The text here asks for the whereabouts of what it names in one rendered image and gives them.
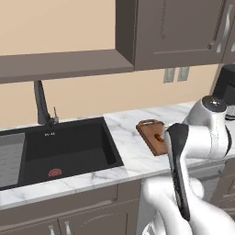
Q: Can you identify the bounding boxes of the brown wooden cutting board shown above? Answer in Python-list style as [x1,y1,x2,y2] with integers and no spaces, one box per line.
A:
[135,118,170,157]

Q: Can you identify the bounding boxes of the black kitchen sink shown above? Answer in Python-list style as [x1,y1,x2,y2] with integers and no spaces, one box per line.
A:
[0,116,125,192]

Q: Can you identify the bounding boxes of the small grey-brown drawer front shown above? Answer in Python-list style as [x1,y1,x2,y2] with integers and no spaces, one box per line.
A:
[116,178,143,205]

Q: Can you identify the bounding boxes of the dark grey sink tap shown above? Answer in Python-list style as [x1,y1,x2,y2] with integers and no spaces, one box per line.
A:
[33,80,60,127]

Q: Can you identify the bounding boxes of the grey-brown base cupboard door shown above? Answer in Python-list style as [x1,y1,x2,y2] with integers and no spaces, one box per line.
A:
[57,197,141,235]
[0,218,62,235]

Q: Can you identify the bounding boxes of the wide grey-brown drawer front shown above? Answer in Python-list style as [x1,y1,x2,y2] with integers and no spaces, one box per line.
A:
[0,184,119,229]

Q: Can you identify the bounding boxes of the black countertop appliance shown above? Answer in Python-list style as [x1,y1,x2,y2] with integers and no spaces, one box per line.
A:
[212,63,235,121]

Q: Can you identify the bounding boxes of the narrow grey-brown cupboard door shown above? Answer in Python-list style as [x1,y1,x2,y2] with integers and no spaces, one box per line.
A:
[221,0,235,64]

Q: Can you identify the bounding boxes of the grey-brown base cupboard run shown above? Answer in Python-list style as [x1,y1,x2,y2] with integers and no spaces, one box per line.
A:
[186,158,235,217]

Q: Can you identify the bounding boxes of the grey wall socket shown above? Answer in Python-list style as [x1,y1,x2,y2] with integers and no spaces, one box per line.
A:
[177,66,190,83]
[162,67,176,84]

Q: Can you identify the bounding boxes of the grey-brown wall shelf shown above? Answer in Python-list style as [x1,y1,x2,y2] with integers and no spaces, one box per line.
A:
[0,49,136,84]

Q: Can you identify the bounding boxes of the grey-brown wall cupboard door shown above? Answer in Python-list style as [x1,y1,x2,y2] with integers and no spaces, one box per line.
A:
[133,0,228,72]

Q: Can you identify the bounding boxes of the silver curved cupboard handle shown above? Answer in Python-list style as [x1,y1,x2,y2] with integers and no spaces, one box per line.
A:
[216,4,234,54]

